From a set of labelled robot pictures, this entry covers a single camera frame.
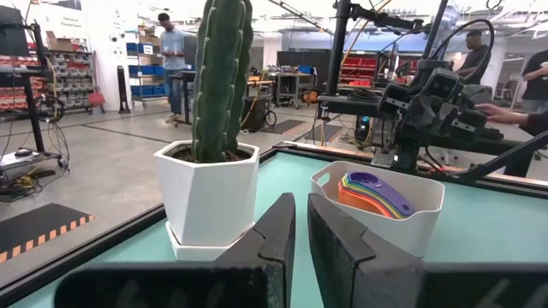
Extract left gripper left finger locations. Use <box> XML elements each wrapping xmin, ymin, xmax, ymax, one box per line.
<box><xmin>53</xmin><ymin>192</ymin><xmax>297</xmax><ymax>308</ymax></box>

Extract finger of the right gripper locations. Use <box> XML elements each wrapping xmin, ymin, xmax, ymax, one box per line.
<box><xmin>403</xmin><ymin>96</ymin><xmax>434</xmax><ymax>139</ymax></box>
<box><xmin>432</xmin><ymin>101</ymin><xmax>462</xmax><ymax>139</ymax></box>

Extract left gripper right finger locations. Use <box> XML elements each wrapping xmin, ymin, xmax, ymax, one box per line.
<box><xmin>307</xmin><ymin>192</ymin><xmax>548</xmax><ymax>308</ymax></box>

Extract turquoise measuring cup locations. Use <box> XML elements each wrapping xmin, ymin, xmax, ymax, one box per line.
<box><xmin>342</xmin><ymin>174</ymin><xmax>406</xmax><ymax>220</ymax></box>

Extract blue and orange scoops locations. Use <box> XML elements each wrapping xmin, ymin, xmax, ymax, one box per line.
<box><xmin>337</xmin><ymin>179</ymin><xmax>393</xmax><ymax>220</ymax></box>
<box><xmin>343</xmin><ymin>172</ymin><xmax>411</xmax><ymax>220</ymax></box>

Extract purple measuring cup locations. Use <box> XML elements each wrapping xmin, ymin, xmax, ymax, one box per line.
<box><xmin>345</xmin><ymin>170</ymin><xmax>417</xmax><ymax>218</ymax></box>

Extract person's forearm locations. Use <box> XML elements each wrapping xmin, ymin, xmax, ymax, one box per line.
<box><xmin>518</xmin><ymin>110</ymin><xmax>548</xmax><ymax>138</ymax></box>

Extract white plastic basket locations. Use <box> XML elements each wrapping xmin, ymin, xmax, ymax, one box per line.
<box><xmin>309</xmin><ymin>160</ymin><xmax>447</xmax><ymax>260</ymax></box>

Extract red shelving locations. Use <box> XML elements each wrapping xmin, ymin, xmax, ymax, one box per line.
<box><xmin>337</xmin><ymin>54</ymin><xmax>378</xmax><ymax>89</ymax></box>

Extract person's hand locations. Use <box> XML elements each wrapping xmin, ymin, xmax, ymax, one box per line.
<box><xmin>474</xmin><ymin>103</ymin><xmax>522</xmax><ymax>127</ymax></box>

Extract person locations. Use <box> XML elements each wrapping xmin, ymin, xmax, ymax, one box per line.
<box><xmin>521</xmin><ymin>48</ymin><xmax>548</xmax><ymax>115</ymax></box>
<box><xmin>156</xmin><ymin>12</ymin><xmax>188</xmax><ymax>124</ymax></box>
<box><xmin>455</xmin><ymin>29</ymin><xmax>493</xmax><ymax>85</ymax></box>

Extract black diagonal metal bar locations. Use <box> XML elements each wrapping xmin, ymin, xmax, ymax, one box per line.
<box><xmin>461</xmin><ymin>129</ymin><xmax>548</xmax><ymax>181</ymax></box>

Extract dark floor mat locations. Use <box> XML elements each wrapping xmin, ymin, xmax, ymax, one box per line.
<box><xmin>299</xmin><ymin>123</ymin><xmax>344</xmax><ymax>144</ymax></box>
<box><xmin>259</xmin><ymin>118</ymin><xmax>307</xmax><ymax>136</ymax></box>

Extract white hexagonal plant pot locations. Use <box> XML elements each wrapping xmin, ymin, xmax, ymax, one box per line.
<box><xmin>152</xmin><ymin>139</ymin><xmax>261</xmax><ymax>264</ymax></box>

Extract metal workbench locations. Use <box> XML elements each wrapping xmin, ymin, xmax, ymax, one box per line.
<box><xmin>273</xmin><ymin>69</ymin><xmax>317</xmax><ymax>109</ymax></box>

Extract teal table mat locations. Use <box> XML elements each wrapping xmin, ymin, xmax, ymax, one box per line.
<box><xmin>8</xmin><ymin>151</ymin><xmax>548</xmax><ymax>308</ymax></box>

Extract black bin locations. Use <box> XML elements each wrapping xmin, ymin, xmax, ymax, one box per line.
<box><xmin>241</xmin><ymin>93</ymin><xmax>269</xmax><ymax>133</ymax></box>

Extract green cactus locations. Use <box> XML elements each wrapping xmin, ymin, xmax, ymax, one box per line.
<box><xmin>190</xmin><ymin>0</ymin><xmax>255</xmax><ymax>165</ymax></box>

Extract black floor mat striped edge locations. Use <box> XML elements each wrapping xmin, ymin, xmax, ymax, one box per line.
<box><xmin>0</xmin><ymin>202</ymin><xmax>96</xmax><ymax>265</ymax></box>

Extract shelf with blue bins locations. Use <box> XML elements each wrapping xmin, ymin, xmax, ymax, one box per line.
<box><xmin>125</xmin><ymin>28</ymin><xmax>169</xmax><ymax>109</ymax></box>

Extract rack with grey bins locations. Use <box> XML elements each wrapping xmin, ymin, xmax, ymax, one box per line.
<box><xmin>45</xmin><ymin>48</ymin><xmax>98</xmax><ymax>115</ymax></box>

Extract black monitor stand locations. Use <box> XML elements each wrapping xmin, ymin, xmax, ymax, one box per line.
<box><xmin>0</xmin><ymin>21</ymin><xmax>66</xmax><ymax>173</ymax></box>

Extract shelf with red bins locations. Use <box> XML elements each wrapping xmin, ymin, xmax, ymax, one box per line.
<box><xmin>0</xmin><ymin>54</ymin><xmax>49</xmax><ymax>121</ymax></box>

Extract cardboard box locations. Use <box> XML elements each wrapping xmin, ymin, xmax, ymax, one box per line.
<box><xmin>45</xmin><ymin>30</ymin><xmax>74</xmax><ymax>53</ymax></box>

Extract black monitor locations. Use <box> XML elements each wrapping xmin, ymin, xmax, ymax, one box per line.
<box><xmin>0</xmin><ymin>4</ymin><xmax>32</xmax><ymax>57</ymax></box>

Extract coiled black cable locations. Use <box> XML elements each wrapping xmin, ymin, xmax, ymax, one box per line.
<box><xmin>345</xmin><ymin>86</ymin><xmax>383</xmax><ymax>104</ymax></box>

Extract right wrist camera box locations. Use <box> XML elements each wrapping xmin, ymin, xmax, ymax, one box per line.
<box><xmin>420</xmin><ymin>67</ymin><xmax>464</xmax><ymax>103</ymax></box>

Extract yellow hanging cable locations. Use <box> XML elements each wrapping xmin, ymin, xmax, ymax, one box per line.
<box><xmin>341</xmin><ymin>0</ymin><xmax>393</xmax><ymax>66</ymax></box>

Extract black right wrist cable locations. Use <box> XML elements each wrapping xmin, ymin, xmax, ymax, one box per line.
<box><xmin>427</xmin><ymin>18</ymin><xmax>497</xmax><ymax>85</ymax></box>

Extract black tower post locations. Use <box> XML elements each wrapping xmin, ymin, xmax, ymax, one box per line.
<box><xmin>116</xmin><ymin>64</ymin><xmax>132</xmax><ymax>115</ymax></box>

